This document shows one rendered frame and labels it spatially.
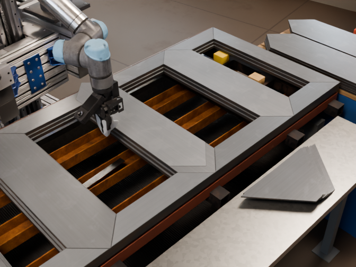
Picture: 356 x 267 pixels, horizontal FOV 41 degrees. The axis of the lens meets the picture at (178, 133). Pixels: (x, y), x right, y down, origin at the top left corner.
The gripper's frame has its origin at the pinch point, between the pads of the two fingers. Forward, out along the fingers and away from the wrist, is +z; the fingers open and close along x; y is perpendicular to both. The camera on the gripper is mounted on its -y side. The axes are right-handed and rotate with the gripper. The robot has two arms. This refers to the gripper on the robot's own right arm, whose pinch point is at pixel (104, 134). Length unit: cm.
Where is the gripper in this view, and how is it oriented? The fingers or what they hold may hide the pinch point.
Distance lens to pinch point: 169.6
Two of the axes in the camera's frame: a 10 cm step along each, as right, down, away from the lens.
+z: 0.2, 7.7, 6.3
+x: -6.9, -4.5, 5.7
